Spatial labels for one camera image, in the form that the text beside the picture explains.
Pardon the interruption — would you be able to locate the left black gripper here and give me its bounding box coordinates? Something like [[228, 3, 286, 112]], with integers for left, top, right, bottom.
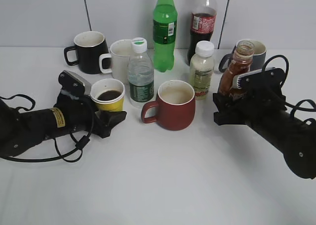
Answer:
[[83, 96, 127, 138]]

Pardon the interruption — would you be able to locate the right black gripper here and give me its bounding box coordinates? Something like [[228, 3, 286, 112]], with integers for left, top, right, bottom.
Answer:
[[212, 68, 288, 126]]

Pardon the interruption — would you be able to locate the yellow paper cup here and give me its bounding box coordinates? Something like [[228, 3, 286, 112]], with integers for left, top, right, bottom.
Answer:
[[90, 78, 125, 112]]

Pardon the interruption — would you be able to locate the brown coffee bottle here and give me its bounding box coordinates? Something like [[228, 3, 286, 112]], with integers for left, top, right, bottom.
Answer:
[[218, 48, 252, 101]]

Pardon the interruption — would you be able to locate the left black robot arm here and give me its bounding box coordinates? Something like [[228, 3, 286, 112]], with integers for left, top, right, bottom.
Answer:
[[0, 95, 127, 162]]

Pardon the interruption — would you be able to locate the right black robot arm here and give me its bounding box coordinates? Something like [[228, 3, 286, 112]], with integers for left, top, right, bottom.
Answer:
[[213, 67, 316, 179]]

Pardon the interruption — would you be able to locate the grey ceramic mug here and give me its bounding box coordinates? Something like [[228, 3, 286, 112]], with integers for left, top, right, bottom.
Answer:
[[218, 39, 267, 73]]

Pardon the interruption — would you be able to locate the clear water bottle green label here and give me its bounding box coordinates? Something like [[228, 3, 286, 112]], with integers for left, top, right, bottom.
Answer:
[[127, 37, 154, 109]]

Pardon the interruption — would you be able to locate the milky drink bottle white cap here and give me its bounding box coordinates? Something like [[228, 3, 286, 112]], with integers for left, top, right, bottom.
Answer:
[[189, 40, 215, 100]]

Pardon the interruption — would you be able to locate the white ceramic mug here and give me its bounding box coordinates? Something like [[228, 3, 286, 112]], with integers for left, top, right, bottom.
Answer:
[[99, 39, 132, 84]]

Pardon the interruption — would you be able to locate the red ceramic mug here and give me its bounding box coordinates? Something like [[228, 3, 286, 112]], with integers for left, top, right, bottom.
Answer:
[[141, 80, 196, 131]]

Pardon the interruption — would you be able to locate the black ceramic mug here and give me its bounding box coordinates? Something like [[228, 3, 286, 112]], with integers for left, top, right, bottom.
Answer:
[[64, 31, 112, 75]]

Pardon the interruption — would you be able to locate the cola bottle red label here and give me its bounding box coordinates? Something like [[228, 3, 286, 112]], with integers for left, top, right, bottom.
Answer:
[[187, 0, 217, 64]]

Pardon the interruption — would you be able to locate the green soda bottle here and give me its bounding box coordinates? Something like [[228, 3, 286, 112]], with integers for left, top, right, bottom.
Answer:
[[153, 0, 178, 73]]

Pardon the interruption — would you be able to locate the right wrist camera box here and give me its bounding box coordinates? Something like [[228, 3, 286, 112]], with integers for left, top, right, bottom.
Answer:
[[231, 67, 285, 90]]

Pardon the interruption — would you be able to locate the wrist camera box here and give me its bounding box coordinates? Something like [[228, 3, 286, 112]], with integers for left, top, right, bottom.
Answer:
[[231, 67, 285, 90], [58, 70, 92, 97]]

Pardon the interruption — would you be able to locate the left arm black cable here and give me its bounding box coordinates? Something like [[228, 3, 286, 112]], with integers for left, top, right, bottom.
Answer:
[[0, 94, 96, 163]]

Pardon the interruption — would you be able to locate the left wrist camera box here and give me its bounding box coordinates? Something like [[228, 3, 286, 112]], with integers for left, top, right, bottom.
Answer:
[[58, 70, 92, 97]]

